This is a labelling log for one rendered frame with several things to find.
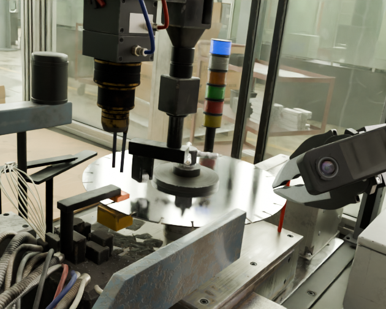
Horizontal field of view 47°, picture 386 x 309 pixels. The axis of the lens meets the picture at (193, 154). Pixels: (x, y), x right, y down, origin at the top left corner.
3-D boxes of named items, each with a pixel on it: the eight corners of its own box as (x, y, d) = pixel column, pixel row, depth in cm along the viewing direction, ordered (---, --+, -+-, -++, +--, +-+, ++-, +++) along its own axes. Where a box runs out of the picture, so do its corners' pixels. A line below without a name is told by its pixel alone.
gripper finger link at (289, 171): (294, 183, 64) (350, 165, 57) (268, 190, 60) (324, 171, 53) (287, 162, 64) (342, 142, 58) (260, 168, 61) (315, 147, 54)
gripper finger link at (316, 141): (304, 180, 58) (364, 161, 51) (296, 183, 56) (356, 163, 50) (293, 146, 58) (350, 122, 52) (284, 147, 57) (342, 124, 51)
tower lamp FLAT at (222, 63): (215, 67, 101) (217, 53, 100) (231, 70, 98) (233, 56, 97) (203, 67, 97) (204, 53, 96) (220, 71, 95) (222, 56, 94)
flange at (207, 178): (143, 168, 76) (144, 154, 75) (201, 165, 81) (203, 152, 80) (165, 195, 67) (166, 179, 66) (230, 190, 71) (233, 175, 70)
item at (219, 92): (212, 95, 103) (213, 81, 102) (228, 99, 100) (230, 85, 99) (200, 97, 99) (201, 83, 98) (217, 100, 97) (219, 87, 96)
